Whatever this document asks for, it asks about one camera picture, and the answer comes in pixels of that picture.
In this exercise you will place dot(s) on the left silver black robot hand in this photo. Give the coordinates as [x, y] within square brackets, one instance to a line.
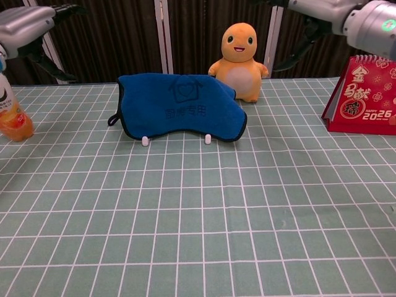
[24, 21]

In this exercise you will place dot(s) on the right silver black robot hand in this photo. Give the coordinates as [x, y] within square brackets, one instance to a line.
[315, 12]

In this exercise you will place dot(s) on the blue towel with black trim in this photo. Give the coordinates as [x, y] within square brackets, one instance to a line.
[173, 117]

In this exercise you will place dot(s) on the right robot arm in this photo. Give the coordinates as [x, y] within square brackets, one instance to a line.
[371, 24]

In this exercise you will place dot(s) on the green checkered tablecloth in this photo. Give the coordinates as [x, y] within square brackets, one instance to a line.
[247, 201]

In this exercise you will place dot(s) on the dark brown pleated curtain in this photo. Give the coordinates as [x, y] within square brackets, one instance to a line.
[108, 40]

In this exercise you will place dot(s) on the orange drink bottle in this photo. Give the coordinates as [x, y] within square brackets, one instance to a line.
[15, 120]

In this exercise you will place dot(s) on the orange plush dinosaur toy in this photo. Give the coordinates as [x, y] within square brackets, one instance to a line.
[236, 77]

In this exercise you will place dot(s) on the red 2026 desk calendar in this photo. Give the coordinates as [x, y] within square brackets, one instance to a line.
[365, 102]

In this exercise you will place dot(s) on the white screen frame post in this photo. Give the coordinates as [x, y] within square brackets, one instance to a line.
[164, 46]
[270, 46]
[49, 49]

